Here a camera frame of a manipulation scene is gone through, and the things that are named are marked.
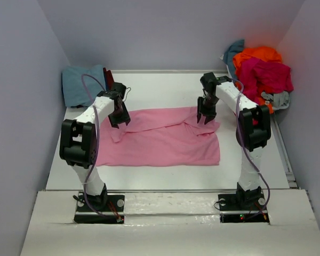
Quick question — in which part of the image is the clear plastic bin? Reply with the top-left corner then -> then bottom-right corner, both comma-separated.
220,54 -> 241,90

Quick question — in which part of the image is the folded light blue t shirt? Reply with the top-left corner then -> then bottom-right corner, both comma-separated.
62,65 -> 106,108

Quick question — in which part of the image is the grey t shirt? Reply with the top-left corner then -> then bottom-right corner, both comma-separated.
261,91 -> 290,110

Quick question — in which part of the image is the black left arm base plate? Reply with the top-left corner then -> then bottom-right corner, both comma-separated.
73,191 -> 125,225

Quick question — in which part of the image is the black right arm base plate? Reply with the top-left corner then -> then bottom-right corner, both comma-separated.
214,194 -> 270,223

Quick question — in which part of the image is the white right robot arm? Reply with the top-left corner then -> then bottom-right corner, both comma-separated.
197,72 -> 271,212

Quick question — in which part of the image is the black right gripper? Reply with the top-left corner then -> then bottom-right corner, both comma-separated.
197,94 -> 219,124

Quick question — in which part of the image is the orange t shirt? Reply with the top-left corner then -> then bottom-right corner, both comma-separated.
233,46 -> 282,105

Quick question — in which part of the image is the magenta t shirt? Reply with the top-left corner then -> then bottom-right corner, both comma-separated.
238,58 -> 294,101

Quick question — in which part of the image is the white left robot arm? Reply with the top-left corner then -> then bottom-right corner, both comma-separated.
59,82 -> 131,214

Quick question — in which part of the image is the pink t shirt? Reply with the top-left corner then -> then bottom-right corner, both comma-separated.
96,107 -> 220,167

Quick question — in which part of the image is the teal t shirt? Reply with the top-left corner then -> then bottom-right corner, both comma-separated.
224,39 -> 245,76

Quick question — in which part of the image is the folded dark red t shirt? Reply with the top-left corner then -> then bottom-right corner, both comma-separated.
103,67 -> 115,91

